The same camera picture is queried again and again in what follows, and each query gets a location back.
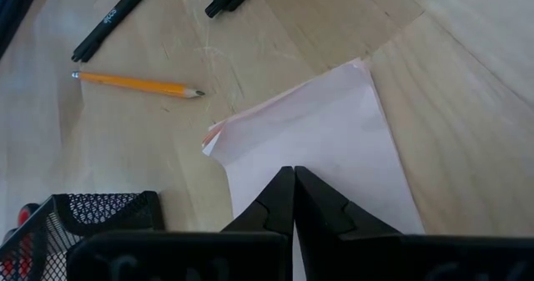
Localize black aluminium table frame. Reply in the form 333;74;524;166
0;0;45;59

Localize yellow pencil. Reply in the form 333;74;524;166
70;70;206;100

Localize red-handled scissors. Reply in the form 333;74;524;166
2;203;42;278

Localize black mesh desk organizer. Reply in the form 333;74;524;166
0;190;166;281

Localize pink sticky note pad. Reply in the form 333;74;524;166
202;58;426;281

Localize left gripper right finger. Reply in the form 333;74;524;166
294;166;402;281

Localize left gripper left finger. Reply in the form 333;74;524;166
220;166;296;281

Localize black pen with white lettering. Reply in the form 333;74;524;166
70;0;162;63

